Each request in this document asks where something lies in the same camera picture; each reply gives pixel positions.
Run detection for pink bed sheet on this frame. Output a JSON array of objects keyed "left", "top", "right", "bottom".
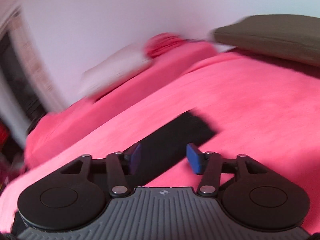
[{"left": 24, "top": 41, "right": 218, "bottom": 169}]

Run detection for black pants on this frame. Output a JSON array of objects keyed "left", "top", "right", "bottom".
[{"left": 126, "top": 111, "right": 218, "bottom": 189}]

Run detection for red folded cloth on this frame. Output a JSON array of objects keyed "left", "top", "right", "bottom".
[{"left": 143, "top": 33, "right": 187, "bottom": 59}]

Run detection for olive green cushion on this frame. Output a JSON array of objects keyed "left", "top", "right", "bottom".
[{"left": 212, "top": 14, "right": 319, "bottom": 67}]

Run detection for pink fleece blanket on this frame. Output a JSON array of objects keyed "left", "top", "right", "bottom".
[{"left": 1, "top": 52, "right": 319, "bottom": 233}]

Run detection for pale pink pillow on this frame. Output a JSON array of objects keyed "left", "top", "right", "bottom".
[{"left": 79, "top": 44, "right": 152, "bottom": 97}]

